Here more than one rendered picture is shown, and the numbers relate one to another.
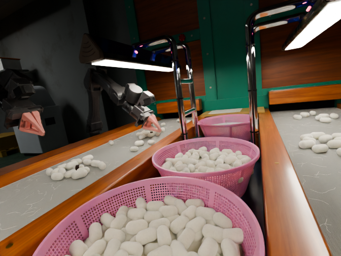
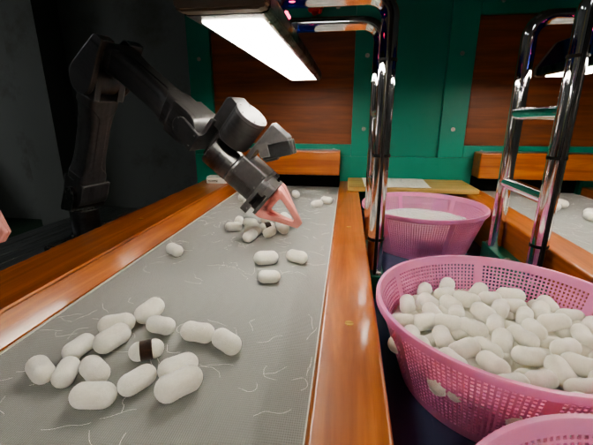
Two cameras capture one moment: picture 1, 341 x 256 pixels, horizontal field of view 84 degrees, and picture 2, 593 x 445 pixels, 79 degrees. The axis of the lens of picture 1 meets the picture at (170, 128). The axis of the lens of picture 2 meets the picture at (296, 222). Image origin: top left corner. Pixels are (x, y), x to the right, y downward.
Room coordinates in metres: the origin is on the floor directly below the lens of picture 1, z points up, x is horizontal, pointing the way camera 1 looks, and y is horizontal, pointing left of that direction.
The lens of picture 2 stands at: (0.21, 0.23, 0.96)
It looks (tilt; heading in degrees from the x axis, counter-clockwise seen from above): 17 degrees down; 343
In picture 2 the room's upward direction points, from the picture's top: straight up
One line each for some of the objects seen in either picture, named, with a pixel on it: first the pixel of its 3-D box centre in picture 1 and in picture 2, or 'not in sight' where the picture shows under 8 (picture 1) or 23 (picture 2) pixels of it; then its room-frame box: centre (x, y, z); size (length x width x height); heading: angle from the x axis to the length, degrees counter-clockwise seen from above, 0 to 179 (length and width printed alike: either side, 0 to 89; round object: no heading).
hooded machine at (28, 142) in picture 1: (38, 120); not in sight; (4.03, 2.75, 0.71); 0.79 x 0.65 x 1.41; 63
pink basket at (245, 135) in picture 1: (227, 129); (420, 224); (0.86, -0.26, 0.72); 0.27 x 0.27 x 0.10
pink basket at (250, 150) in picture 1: (204, 167); (499, 342); (0.47, -0.08, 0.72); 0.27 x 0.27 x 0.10
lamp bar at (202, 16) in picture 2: (145, 58); (283, 38); (0.83, 0.06, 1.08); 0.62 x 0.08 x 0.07; 155
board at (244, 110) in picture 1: (231, 112); (407, 184); (1.06, -0.36, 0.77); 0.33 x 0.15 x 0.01; 65
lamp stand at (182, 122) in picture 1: (168, 99); (329, 151); (0.79, -0.01, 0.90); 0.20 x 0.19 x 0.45; 155
